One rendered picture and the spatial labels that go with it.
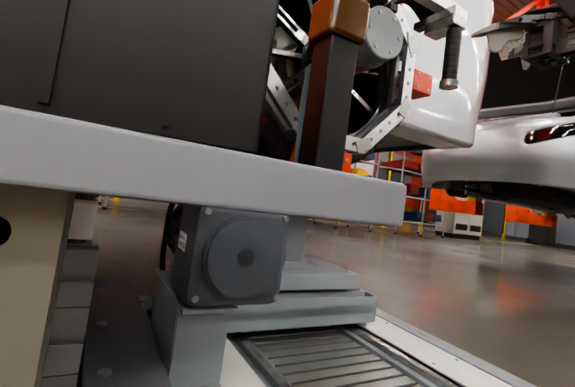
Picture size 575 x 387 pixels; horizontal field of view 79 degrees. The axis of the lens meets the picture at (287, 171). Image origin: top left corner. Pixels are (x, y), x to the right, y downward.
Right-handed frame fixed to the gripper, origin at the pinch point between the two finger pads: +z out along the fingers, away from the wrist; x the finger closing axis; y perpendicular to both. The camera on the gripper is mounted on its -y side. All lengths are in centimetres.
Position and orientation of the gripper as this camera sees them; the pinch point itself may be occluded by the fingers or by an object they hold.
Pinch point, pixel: (490, 44)
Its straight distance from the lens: 94.5
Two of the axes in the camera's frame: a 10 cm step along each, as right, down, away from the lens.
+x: 8.6, 1.6, 4.8
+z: -4.9, 0.0, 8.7
